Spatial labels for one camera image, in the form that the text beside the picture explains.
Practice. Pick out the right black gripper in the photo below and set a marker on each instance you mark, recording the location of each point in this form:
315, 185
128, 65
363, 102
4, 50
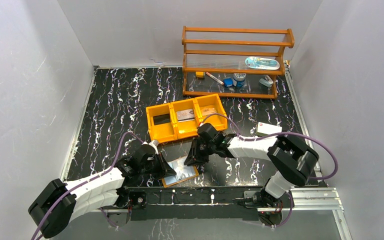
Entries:
194, 158

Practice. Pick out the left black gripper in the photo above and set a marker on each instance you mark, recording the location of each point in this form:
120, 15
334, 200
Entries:
160, 164

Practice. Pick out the orange three-compartment plastic bin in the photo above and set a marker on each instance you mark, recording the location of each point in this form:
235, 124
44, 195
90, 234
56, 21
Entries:
164, 127

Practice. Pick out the orange leather card holder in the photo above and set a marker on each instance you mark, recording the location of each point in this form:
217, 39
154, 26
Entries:
182, 172

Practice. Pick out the white magnetic stripe card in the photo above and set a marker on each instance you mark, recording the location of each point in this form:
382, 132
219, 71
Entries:
185, 115

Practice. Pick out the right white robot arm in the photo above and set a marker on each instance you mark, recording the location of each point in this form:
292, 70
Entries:
292, 157

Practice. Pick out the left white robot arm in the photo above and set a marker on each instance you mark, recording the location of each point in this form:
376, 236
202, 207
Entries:
60, 202

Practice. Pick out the brown card in bin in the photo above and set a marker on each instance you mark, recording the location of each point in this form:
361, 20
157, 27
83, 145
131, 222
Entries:
207, 110

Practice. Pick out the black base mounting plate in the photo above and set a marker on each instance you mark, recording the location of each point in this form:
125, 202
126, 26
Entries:
223, 202

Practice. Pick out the white rectangular box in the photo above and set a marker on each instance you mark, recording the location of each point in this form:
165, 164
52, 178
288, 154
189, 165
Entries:
264, 129

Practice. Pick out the small blue block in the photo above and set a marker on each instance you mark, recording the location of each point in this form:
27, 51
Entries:
228, 82

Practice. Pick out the red white marker pen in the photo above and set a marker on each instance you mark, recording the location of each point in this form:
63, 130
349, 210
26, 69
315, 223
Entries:
214, 78

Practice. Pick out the small yellow block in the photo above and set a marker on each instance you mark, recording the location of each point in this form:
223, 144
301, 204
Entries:
200, 74

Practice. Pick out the orange wooden shelf rack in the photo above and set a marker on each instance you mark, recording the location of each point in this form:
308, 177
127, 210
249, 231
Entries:
222, 52

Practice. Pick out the grey white stapler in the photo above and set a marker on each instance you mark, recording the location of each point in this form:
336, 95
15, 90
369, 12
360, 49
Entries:
267, 81

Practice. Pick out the blister pack on shelf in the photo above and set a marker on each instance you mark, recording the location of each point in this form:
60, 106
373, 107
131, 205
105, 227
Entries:
261, 63

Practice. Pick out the aluminium frame rail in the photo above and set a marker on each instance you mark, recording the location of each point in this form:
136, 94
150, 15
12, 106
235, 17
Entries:
312, 198

